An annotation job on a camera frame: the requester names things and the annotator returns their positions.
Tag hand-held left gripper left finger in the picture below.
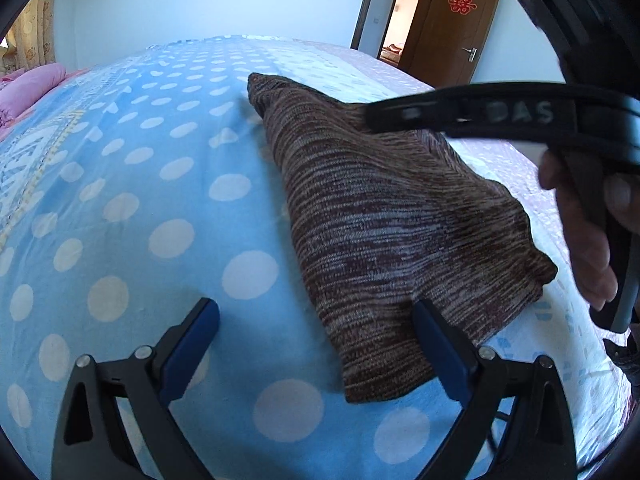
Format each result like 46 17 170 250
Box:
50 297 221 480

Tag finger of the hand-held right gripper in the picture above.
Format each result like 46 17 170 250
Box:
362 82 576 140

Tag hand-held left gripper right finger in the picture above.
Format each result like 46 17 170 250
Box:
411 299 578 480

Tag brown knitted sweater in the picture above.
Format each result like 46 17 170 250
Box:
247 72 558 403

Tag person's right hand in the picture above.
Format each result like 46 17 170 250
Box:
539 151 640 312

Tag brown wooden door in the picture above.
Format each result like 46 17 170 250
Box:
410 0 503 88

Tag blue polka dot blanket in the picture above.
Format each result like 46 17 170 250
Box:
0 35 631 480

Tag pink pillow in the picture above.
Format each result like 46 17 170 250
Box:
0 63 68 141

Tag yellow patterned curtain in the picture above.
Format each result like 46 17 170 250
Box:
0 0 57 73

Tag dark door frame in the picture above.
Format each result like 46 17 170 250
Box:
350 0 443 68

